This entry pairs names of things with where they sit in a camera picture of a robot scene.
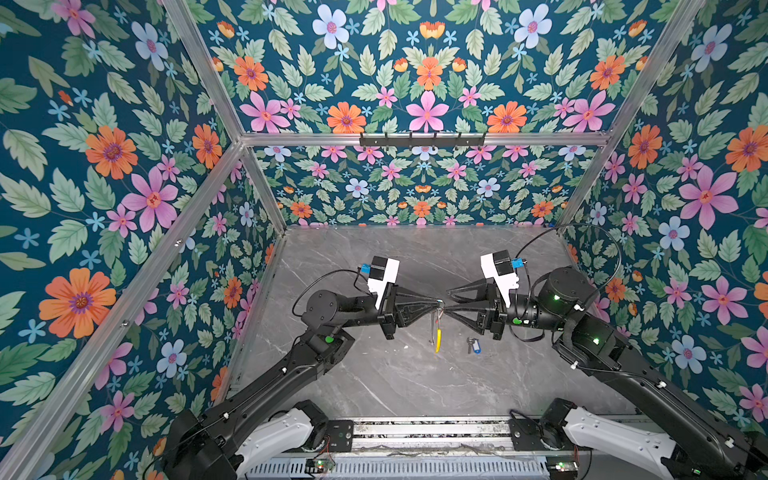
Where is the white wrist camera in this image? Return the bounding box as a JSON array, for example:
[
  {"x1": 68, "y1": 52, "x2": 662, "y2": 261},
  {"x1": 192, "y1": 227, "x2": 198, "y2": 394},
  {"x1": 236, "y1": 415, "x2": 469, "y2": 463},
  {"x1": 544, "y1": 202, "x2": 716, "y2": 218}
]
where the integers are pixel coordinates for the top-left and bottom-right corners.
[
  {"x1": 480, "y1": 250, "x2": 525, "y2": 307},
  {"x1": 361, "y1": 256, "x2": 400, "y2": 309}
]

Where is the white ventilation grille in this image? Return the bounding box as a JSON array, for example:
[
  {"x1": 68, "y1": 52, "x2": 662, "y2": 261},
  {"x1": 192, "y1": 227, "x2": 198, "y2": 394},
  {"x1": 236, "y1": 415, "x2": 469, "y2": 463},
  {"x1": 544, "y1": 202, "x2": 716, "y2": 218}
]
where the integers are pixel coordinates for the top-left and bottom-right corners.
[{"x1": 240, "y1": 457, "x2": 550, "y2": 480}]

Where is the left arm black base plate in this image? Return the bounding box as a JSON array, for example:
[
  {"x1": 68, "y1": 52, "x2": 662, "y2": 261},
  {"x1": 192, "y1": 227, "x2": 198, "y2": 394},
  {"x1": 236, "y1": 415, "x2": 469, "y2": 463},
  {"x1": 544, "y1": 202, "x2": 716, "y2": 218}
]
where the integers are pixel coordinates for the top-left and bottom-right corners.
[{"x1": 301, "y1": 420, "x2": 355, "y2": 453}]

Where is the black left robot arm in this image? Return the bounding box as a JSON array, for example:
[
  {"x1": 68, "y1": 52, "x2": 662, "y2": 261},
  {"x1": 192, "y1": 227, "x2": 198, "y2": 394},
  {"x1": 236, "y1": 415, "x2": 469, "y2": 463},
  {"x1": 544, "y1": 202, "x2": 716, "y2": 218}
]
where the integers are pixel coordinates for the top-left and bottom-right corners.
[{"x1": 158, "y1": 284, "x2": 441, "y2": 479}]

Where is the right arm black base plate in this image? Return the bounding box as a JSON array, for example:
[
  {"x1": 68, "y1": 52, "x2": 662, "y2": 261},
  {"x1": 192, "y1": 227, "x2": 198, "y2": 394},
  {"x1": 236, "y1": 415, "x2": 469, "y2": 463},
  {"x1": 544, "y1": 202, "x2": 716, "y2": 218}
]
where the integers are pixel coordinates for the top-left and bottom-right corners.
[{"x1": 508, "y1": 410, "x2": 589, "y2": 453}]

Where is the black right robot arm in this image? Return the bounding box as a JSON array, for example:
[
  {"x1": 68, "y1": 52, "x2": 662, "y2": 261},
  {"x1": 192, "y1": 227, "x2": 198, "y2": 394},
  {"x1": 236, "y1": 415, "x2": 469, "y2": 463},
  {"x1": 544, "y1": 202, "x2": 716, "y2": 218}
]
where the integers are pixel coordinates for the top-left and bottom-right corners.
[{"x1": 445, "y1": 267, "x2": 767, "y2": 479}]

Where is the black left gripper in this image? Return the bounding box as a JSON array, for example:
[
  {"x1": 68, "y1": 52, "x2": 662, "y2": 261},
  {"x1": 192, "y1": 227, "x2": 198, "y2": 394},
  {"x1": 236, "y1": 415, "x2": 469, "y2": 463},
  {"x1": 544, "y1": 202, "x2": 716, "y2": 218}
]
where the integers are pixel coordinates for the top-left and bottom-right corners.
[{"x1": 341, "y1": 278, "x2": 439, "y2": 342}]

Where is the large black yellow keyring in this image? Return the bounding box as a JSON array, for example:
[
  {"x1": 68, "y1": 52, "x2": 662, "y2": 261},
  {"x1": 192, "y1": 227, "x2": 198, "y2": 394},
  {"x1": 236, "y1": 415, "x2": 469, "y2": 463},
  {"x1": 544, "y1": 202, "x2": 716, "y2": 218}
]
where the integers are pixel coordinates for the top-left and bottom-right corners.
[{"x1": 429, "y1": 300, "x2": 445, "y2": 354}]

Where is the black wall hook rack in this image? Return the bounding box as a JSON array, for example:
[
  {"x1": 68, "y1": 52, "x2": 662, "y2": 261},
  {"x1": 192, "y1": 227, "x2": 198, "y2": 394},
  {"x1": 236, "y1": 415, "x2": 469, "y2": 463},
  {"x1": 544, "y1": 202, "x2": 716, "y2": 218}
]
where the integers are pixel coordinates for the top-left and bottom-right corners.
[{"x1": 358, "y1": 132, "x2": 486, "y2": 149}]

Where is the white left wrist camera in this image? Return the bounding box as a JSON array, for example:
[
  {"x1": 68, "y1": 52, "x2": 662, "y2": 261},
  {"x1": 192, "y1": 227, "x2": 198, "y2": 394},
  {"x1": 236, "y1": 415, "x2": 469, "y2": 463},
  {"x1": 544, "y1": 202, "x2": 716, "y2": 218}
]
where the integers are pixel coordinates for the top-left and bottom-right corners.
[{"x1": 361, "y1": 256, "x2": 400, "y2": 309}]

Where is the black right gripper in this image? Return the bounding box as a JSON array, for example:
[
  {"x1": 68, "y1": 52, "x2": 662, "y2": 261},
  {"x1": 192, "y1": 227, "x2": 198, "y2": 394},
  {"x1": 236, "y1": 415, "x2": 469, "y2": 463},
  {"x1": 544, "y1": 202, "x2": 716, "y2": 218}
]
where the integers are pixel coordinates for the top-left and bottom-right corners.
[{"x1": 447, "y1": 279, "x2": 569, "y2": 344}]

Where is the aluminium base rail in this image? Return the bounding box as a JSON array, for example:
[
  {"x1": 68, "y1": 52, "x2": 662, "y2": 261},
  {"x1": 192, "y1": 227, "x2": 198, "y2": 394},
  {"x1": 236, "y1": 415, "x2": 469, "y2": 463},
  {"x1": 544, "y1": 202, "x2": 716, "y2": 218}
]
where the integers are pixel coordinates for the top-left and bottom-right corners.
[{"x1": 323, "y1": 416, "x2": 661, "y2": 457}]

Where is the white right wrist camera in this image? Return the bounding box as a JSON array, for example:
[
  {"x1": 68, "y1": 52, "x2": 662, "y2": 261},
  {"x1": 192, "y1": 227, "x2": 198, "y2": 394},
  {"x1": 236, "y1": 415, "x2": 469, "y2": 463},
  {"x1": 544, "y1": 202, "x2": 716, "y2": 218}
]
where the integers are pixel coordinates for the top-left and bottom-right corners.
[{"x1": 480, "y1": 250, "x2": 525, "y2": 307}]

